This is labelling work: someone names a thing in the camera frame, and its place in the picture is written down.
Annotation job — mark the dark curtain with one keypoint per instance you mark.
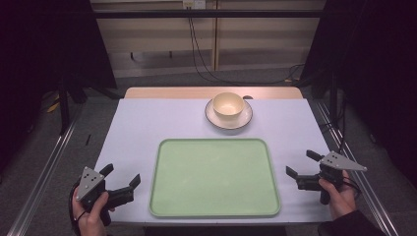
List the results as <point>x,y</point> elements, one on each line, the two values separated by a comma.
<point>370,65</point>
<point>49,42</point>

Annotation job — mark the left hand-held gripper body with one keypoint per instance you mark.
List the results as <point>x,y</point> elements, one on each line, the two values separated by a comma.
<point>89,183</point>

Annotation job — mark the white table mat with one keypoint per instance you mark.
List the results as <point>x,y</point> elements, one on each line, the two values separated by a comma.
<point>137,131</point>

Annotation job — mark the green tray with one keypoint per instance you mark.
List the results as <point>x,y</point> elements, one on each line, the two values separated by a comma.
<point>214,178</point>

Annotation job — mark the white plate dark rim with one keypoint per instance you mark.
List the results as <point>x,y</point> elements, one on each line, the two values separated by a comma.
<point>229,123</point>

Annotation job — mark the black horizontal frame bar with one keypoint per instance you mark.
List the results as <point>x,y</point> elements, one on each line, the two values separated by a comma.
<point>209,13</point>

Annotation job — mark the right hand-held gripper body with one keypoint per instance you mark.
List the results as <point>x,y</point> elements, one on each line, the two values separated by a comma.
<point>331,167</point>

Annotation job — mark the yellow floor tape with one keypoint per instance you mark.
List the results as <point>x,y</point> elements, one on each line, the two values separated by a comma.
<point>53,106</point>

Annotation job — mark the white wall socket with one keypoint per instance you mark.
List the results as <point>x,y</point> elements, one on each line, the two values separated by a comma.
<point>194,3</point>

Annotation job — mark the aluminium floor rail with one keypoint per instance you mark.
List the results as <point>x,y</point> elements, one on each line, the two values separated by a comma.
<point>42,177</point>
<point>354,164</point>

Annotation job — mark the person's left hand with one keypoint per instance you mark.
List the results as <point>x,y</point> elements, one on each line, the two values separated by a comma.
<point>89,220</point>

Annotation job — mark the cream bowl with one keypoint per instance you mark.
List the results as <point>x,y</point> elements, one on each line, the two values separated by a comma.
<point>228,104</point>

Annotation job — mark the person's right hand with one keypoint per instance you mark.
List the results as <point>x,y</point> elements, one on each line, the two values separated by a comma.
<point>341,200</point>

